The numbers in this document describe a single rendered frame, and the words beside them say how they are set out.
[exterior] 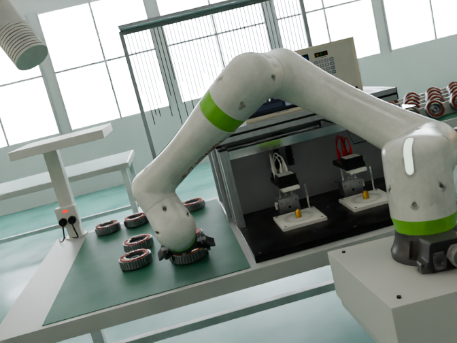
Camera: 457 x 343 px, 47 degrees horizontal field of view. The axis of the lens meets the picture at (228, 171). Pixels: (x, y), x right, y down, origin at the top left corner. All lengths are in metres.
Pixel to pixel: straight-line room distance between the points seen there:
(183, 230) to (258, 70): 0.46
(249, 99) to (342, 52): 0.80
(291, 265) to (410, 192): 0.58
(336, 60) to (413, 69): 7.13
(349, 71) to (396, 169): 0.90
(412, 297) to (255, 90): 0.53
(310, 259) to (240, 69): 0.64
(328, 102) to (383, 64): 7.55
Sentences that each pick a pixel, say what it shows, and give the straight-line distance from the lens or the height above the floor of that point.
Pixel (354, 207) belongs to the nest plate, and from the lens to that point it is 1.77.
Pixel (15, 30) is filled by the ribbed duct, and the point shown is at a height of 1.69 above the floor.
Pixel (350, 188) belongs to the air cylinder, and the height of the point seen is 0.79.
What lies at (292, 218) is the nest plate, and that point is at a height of 0.78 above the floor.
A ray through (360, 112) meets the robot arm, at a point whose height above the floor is 1.15.
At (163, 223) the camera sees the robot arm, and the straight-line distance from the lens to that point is 1.35.
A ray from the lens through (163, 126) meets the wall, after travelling 8.09.
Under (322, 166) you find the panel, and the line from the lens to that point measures 2.04.
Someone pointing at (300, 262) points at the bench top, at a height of 0.73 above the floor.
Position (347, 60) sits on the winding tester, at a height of 1.24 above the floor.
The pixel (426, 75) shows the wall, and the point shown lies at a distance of 9.12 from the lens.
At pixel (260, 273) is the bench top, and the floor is 0.73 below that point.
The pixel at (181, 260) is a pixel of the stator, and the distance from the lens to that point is 1.69.
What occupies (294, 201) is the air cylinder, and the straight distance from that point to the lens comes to 1.90.
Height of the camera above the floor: 1.31
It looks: 11 degrees down
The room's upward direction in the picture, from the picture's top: 14 degrees counter-clockwise
